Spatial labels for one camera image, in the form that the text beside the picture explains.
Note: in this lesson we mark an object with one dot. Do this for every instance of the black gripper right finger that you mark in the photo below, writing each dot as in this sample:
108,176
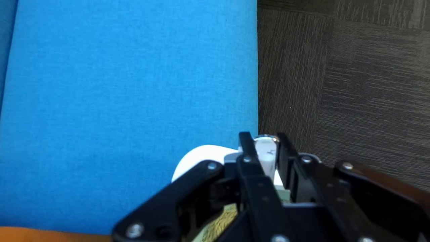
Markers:
317,198

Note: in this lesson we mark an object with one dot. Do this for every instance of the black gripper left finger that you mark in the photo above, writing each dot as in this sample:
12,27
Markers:
261,198

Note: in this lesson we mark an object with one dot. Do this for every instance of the silver metal spoon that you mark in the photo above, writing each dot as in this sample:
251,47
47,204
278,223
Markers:
266,156

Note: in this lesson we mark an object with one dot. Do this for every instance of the blue sofa near robot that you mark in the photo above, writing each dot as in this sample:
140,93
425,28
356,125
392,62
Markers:
101,98

